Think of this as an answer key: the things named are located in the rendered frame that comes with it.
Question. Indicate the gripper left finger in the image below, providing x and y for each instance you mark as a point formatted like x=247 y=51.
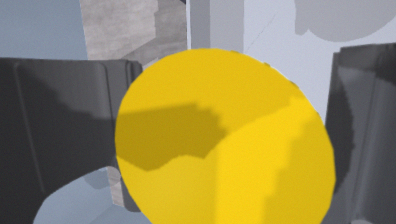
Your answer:
x=57 y=124

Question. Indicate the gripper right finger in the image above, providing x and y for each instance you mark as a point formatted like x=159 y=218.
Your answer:
x=361 y=124

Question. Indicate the grey tray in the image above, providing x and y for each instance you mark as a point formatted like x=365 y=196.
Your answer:
x=297 y=37

